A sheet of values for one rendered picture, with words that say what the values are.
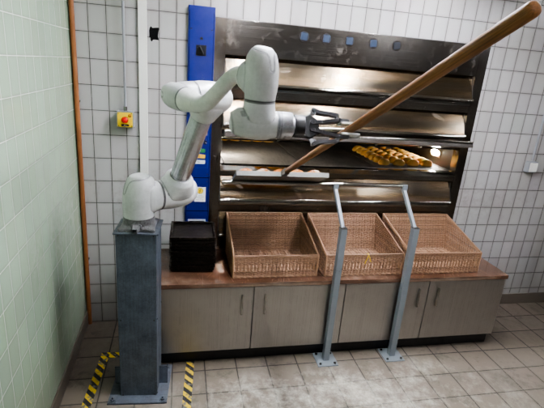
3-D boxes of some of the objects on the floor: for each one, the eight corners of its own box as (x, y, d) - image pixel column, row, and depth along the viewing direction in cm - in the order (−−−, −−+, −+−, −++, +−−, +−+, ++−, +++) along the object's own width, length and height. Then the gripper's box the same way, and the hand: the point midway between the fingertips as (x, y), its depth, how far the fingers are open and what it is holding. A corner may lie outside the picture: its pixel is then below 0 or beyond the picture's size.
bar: (214, 343, 292) (222, 178, 257) (384, 333, 320) (412, 183, 284) (218, 375, 263) (227, 193, 228) (404, 361, 291) (439, 197, 255)
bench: (156, 318, 315) (156, 246, 297) (446, 305, 367) (461, 244, 350) (152, 370, 263) (151, 286, 245) (490, 346, 315) (510, 276, 297)
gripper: (289, 106, 148) (354, 110, 152) (289, 151, 146) (354, 155, 151) (295, 99, 140) (362, 104, 145) (295, 146, 139) (363, 150, 144)
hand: (349, 129), depth 147 cm, fingers closed on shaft, 3 cm apart
